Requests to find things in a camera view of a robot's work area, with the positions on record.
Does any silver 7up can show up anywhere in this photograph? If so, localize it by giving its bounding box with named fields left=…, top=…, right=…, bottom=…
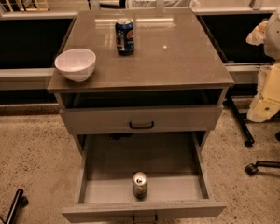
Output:
left=132, top=172, right=148, bottom=199

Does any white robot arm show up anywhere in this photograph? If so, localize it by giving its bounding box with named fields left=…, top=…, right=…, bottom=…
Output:
left=246, top=6, right=280, bottom=122

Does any grey drawer cabinet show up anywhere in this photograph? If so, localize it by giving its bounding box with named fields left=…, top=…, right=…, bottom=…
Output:
left=47, top=7, right=235, bottom=224

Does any closed grey top drawer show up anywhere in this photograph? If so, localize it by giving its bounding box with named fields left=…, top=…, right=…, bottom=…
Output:
left=61, top=105, right=222, bottom=134

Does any open grey middle drawer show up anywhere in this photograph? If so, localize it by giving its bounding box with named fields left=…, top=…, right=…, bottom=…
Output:
left=62, top=133, right=226, bottom=224

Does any blue Pepsi can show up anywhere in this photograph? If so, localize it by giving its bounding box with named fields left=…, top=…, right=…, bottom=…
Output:
left=115, top=18, right=134, bottom=55

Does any white bowl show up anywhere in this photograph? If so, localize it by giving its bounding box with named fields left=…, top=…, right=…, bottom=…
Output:
left=54, top=49, right=96, bottom=82

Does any black chair leg with caster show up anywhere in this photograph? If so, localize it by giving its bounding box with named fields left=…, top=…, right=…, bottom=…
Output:
left=245, top=161, right=280, bottom=175

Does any black stand base left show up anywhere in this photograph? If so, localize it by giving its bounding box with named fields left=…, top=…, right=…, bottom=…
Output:
left=0, top=189, right=29, bottom=224

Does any white wire basket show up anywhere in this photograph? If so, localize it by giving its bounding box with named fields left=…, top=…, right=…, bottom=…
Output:
left=126, top=0, right=200, bottom=9

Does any black table leg frame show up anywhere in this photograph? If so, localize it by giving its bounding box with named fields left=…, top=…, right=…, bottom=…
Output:
left=226, top=92, right=280, bottom=147

